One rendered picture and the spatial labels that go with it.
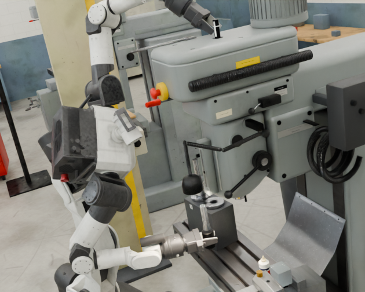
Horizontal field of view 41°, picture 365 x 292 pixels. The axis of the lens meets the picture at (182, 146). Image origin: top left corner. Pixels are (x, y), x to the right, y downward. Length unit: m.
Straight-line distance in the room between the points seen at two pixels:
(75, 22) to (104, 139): 1.59
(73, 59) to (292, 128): 1.88
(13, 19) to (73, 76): 7.29
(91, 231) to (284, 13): 1.01
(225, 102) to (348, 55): 0.53
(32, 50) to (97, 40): 8.69
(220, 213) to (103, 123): 0.66
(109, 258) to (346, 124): 0.98
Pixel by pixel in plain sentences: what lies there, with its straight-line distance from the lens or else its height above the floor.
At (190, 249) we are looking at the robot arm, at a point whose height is 1.13.
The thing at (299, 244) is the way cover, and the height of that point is 0.95.
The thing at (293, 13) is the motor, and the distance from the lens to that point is 1.72.
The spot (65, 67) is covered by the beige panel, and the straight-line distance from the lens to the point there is 3.28.
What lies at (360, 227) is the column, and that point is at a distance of 2.05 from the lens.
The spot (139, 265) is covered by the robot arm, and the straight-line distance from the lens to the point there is 1.88.
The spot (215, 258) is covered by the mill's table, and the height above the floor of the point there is 0.95.
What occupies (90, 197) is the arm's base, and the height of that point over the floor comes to 1.45.
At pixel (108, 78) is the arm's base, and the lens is 1.89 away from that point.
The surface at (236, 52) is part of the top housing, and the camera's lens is 1.57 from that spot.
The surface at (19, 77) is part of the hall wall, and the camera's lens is 10.63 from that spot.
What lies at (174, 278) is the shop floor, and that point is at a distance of 3.69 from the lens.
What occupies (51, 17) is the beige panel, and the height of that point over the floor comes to 1.95.
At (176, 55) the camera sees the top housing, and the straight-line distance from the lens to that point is 1.51.
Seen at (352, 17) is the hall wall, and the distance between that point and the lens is 7.48.
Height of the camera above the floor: 2.15
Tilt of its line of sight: 21 degrees down
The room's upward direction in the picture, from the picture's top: 10 degrees counter-clockwise
